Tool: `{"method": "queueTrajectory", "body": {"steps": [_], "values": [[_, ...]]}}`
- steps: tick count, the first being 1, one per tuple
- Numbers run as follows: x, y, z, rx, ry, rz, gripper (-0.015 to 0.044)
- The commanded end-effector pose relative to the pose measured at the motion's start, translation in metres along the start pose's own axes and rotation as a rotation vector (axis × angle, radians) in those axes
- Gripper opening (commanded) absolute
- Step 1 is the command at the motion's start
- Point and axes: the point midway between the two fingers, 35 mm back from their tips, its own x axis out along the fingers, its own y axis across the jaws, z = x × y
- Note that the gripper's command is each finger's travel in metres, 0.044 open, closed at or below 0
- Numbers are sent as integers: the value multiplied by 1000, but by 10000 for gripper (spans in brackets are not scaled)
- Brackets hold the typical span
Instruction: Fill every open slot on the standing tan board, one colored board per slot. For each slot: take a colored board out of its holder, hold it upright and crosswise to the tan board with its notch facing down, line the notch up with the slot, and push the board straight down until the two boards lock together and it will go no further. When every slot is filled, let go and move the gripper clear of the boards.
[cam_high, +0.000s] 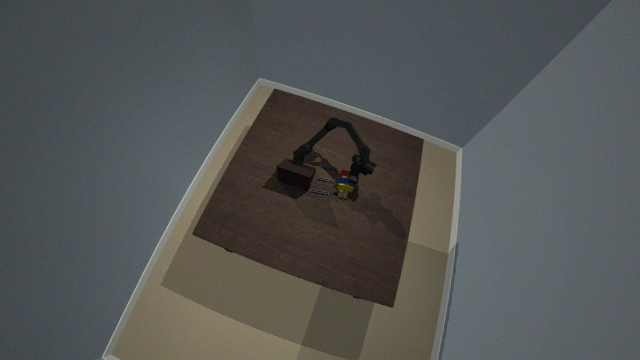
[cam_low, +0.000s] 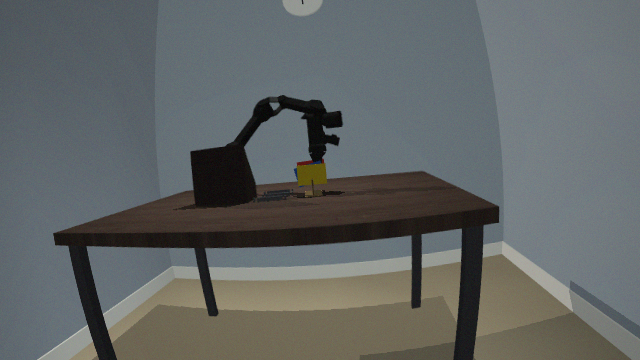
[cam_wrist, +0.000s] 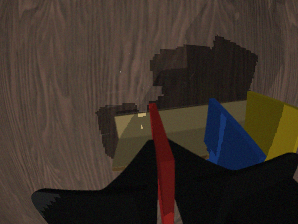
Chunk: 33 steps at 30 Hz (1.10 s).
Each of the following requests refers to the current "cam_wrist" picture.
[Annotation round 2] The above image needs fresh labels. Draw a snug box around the blue board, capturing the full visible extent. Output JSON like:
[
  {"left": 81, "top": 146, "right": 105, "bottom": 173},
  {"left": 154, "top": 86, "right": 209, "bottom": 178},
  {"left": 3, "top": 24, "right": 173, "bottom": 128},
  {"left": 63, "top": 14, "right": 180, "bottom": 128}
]
[{"left": 204, "top": 97, "right": 266, "bottom": 171}]

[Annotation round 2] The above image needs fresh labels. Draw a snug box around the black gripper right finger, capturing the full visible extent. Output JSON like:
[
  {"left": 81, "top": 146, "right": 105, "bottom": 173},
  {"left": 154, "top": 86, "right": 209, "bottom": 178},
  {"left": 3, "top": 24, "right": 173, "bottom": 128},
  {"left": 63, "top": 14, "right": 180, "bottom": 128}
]
[{"left": 168, "top": 139, "right": 298, "bottom": 224}]

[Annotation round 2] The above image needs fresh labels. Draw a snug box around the yellow notched board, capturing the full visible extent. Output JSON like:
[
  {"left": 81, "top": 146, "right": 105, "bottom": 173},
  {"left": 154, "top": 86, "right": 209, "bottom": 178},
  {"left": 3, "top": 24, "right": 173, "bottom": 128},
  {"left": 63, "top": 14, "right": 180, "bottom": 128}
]
[{"left": 245, "top": 91, "right": 298, "bottom": 161}]

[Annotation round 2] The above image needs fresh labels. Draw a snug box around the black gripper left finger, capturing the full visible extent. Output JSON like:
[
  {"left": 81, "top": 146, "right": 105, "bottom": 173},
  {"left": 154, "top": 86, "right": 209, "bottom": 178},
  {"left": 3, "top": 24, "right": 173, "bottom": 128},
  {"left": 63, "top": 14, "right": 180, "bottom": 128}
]
[{"left": 31, "top": 139, "right": 158, "bottom": 224}]

